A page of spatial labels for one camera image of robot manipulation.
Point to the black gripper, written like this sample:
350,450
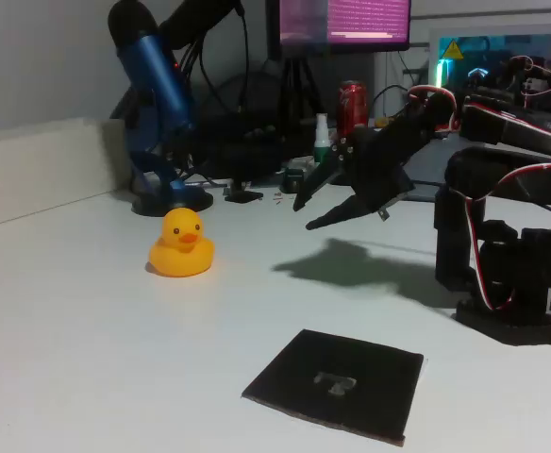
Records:
369,176

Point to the yellow rubber duck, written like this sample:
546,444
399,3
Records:
181,255

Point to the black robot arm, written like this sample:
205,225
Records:
464,236

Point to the black square pad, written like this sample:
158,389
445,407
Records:
332,358

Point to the small black cube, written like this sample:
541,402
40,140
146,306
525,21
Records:
293,180

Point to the white green spray bottle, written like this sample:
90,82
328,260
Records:
322,141

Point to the red soda can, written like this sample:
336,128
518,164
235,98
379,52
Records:
352,106

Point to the grey flat laptop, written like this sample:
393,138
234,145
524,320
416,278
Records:
426,162

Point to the black flat stand foot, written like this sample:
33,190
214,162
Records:
242,196

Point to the black tripod stand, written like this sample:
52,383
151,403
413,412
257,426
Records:
299,71

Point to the computer monitor pink screen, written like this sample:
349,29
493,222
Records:
365,23

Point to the white lit computer case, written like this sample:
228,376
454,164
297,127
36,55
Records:
473,52

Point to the blue desktop microphone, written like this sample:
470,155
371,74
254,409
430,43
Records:
157,75

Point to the white raised shelf board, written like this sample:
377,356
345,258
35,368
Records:
44,165

